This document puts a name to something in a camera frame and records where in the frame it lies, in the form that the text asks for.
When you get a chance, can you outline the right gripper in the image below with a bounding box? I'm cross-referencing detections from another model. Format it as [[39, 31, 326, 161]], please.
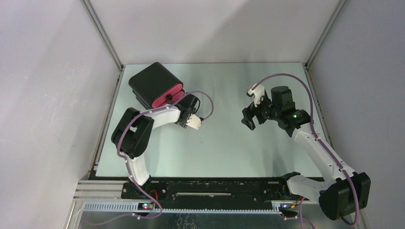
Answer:
[[241, 92, 280, 130]]

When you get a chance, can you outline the black pink drawer organizer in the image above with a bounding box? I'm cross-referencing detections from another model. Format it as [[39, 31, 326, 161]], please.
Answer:
[[128, 62, 183, 109]]

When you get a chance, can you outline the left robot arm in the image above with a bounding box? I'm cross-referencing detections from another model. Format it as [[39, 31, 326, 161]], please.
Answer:
[[111, 94, 202, 199]]

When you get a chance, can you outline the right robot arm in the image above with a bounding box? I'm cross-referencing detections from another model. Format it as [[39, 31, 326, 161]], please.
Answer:
[[241, 84, 371, 220]]

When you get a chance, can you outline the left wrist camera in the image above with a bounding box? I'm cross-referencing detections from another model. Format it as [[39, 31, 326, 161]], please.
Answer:
[[186, 114, 202, 130]]

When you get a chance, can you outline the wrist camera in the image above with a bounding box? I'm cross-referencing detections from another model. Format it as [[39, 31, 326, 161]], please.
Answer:
[[246, 83, 265, 107], [186, 114, 202, 130]]

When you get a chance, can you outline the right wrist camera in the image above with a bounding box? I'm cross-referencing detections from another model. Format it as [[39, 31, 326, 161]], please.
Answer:
[[246, 83, 265, 107]]

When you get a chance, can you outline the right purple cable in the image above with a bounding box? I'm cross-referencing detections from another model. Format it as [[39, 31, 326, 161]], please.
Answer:
[[250, 73, 362, 229]]

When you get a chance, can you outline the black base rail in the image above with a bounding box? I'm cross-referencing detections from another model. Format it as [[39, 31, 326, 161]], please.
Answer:
[[121, 177, 299, 210]]

